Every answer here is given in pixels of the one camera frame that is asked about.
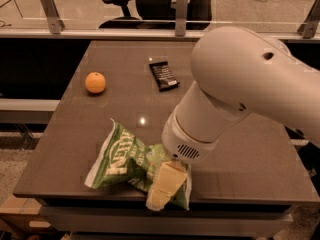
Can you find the glass partition panel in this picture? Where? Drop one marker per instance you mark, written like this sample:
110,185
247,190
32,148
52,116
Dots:
258,15

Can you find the right metal glass bracket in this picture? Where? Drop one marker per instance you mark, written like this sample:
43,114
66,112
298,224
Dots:
308,28

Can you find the black office chair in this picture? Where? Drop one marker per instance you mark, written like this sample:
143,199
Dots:
159,14

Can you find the middle metal glass bracket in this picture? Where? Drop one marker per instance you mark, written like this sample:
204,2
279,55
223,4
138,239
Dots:
181,17

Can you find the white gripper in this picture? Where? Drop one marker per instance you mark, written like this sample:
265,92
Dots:
182,144

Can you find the left metal glass bracket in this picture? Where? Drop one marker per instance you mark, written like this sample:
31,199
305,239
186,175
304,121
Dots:
55,23

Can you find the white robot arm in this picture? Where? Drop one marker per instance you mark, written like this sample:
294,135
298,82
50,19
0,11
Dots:
235,72

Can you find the black rxbar chocolate bar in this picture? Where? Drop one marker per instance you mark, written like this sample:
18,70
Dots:
163,75

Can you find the orange fruit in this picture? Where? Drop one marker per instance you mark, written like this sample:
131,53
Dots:
95,83

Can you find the green jalapeno chip bag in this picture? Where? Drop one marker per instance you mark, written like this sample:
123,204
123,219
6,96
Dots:
125,158

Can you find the metal glass bracket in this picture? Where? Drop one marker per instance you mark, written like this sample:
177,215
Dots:
55,23
308,28
181,17

